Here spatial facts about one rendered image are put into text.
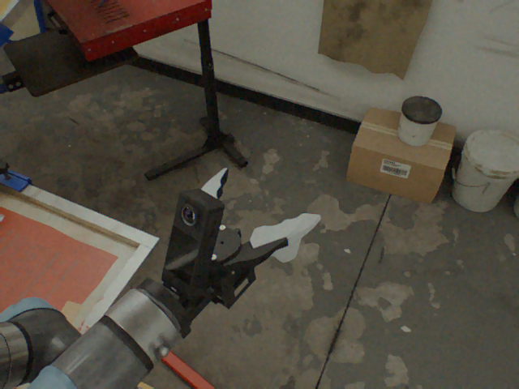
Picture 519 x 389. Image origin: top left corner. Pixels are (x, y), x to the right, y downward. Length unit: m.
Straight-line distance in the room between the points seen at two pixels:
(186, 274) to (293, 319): 1.86
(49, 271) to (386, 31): 1.90
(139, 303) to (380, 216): 2.30
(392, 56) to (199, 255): 2.29
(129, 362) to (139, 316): 0.04
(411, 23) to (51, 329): 2.25
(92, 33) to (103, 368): 1.67
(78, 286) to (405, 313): 1.57
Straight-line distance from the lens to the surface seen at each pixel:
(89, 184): 2.98
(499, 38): 2.62
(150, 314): 0.50
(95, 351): 0.50
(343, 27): 2.66
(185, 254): 0.51
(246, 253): 0.53
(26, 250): 1.56
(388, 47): 2.65
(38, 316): 0.66
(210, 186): 0.61
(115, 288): 1.36
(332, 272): 2.49
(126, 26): 2.05
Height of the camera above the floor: 2.14
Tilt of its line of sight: 50 degrees down
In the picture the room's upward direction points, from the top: straight up
